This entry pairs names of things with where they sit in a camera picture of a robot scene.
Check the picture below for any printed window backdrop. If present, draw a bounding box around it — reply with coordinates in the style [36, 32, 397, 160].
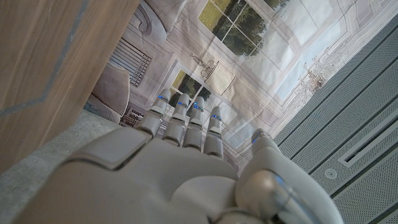
[83, 0, 398, 172]

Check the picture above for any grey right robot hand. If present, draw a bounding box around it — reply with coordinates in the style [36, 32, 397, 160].
[12, 88, 345, 224]

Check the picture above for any linear ceiling slot vent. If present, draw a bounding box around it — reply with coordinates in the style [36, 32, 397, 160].
[338, 121, 398, 168]

